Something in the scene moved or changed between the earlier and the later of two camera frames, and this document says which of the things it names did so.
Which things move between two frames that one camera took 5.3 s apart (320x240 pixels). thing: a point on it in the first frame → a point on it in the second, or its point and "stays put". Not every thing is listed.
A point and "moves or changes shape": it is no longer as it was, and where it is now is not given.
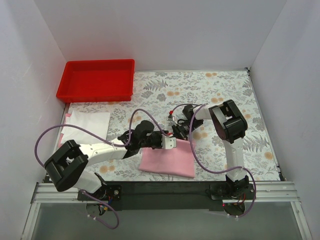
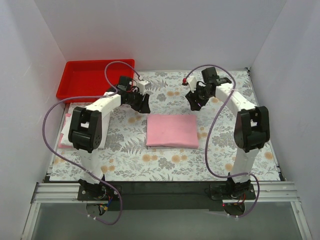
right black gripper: [180, 128] → [196, 95]
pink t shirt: [178, 161] moves or changes shape
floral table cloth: [219, 111] stays put
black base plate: [167, 196] stays put
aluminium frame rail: [282, 192] stays put
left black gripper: [158, 139] → [140, 102]
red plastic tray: [97, 81] stays put
